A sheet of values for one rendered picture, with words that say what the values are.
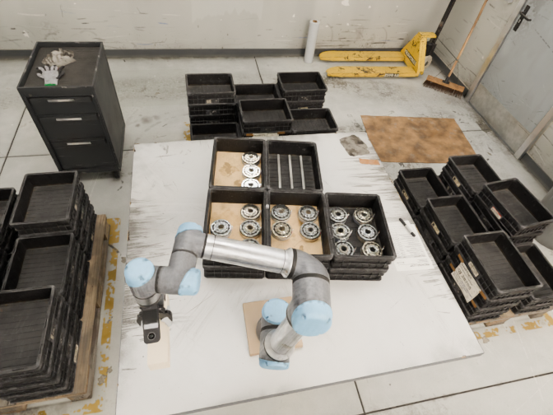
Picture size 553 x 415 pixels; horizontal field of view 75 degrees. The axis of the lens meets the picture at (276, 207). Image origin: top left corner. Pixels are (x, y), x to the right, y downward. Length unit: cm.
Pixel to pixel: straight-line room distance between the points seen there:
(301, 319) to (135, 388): 86
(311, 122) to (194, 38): 208
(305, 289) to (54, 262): 172
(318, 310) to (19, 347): 152
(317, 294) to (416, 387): 162
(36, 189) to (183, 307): 137
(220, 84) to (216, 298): 216
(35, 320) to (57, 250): 49
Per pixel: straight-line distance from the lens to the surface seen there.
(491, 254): 269
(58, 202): 260
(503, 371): 293
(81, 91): 278
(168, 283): 102
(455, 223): 288
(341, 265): 177
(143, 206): 214
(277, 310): 148
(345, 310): 183
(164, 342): 128
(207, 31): 477
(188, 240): 107
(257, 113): 311
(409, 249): 214
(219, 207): 192
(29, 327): 219
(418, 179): 323
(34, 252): 256
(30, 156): 380
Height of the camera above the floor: 230
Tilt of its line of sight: 50 degrees down
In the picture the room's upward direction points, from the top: 9 degrees clockwise
